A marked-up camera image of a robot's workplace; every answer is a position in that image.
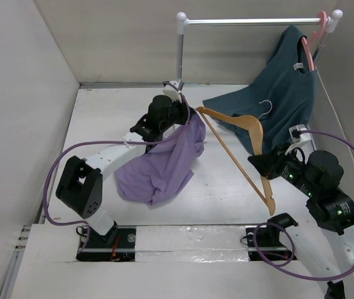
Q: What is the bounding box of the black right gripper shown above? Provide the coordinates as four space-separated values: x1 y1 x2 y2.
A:
246 141 318 196

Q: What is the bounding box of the wooden clothes hanger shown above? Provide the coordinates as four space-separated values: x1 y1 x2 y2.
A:
196 107 276 216

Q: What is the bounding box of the purple t shirt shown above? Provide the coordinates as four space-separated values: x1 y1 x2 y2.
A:
115 113 206 206

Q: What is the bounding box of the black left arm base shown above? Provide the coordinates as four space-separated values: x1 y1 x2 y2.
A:
76 226 136 262

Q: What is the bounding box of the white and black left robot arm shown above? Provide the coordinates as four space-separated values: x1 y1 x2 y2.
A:
55 95 194 247

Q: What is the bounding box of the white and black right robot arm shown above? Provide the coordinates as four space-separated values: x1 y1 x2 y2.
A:
248 145 354 298

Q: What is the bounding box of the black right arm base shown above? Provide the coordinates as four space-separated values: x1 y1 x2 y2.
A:
240 225 298 262

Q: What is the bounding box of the dark teal t shirt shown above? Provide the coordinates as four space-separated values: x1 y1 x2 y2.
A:
203 26 317 153

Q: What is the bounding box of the pink plastic clothes hanger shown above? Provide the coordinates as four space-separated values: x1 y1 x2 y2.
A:
300 11 330 72

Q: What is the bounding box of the white and silver clothes rack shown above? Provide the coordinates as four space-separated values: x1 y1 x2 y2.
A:
176 9 343 88

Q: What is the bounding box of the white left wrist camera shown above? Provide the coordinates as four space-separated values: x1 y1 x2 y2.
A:
163 80 183 102

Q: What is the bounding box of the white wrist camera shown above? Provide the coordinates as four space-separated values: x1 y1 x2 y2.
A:
163 80 183 102
287 125 312 153

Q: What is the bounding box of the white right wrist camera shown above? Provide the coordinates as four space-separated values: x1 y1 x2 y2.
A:
287 125 312 153

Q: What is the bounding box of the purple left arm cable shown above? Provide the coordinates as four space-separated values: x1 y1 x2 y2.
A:
42 92 196 259

